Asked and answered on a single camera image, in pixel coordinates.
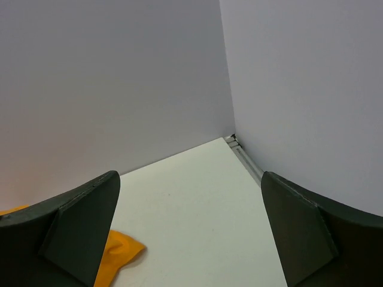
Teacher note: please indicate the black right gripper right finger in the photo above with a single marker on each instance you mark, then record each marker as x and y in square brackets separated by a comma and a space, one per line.
[321, 242]

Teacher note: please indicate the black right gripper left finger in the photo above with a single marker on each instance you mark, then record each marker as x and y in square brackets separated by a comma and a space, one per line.
[97, 197]

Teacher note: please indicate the yellow pillowcase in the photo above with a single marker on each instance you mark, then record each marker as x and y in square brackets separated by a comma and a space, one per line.
[118, 251]

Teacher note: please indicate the aluminium side rail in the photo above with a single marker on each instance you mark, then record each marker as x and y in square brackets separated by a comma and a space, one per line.
[253, 169]

